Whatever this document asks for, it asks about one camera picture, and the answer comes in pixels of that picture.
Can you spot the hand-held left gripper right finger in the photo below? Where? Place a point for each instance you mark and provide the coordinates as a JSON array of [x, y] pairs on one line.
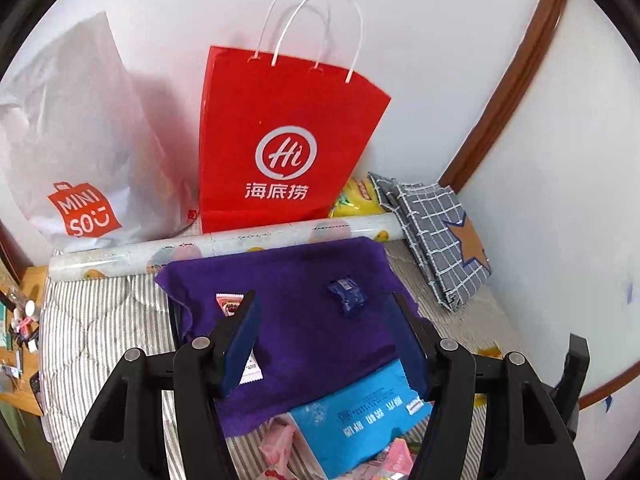
[[407, 345]]

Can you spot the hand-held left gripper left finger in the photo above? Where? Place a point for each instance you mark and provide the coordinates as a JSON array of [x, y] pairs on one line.
[[240, 345]]

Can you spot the pink white candy packet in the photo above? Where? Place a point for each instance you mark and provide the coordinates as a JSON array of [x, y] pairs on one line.
[[227, 305]]

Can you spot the purple cloth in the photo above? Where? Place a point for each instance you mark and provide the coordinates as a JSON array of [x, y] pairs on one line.
[[300, 320]]

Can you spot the pink snack packet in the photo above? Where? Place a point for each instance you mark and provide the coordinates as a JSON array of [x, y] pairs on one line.
[[282, 447], [392, 460]]

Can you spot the blue candy packet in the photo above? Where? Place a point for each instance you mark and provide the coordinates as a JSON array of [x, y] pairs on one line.
[[346, 297]]

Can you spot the blue box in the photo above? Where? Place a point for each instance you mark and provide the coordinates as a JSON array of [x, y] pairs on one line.
[[350, 420]]

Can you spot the folded grey plaid cloth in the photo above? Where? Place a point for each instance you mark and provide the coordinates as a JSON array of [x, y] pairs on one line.
[[435, 240]]

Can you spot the crumpled pink snack packet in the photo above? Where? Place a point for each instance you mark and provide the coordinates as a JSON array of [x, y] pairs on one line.
[[282, 447]]

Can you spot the rolled printed paper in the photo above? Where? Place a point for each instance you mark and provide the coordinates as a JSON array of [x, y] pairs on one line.
[[125, 257]]

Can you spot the yellow snack bag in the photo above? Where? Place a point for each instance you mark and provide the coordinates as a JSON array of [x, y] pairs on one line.
[[355, 200]]

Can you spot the brown wooden trim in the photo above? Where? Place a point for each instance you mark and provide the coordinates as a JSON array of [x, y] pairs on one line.
[[520, 80], [612, 385]]

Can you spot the wooden bedside table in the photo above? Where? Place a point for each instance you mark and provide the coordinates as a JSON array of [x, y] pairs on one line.
[[35, 280]]

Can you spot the clutter of small items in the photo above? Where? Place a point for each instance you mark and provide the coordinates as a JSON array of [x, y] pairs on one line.
[[22, 325]]

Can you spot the red paper bag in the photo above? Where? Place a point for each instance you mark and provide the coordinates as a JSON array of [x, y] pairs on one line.
[[280, 110]]

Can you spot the white plastic shopping bag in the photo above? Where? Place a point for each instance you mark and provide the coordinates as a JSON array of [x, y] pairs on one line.
[[80, 125]]

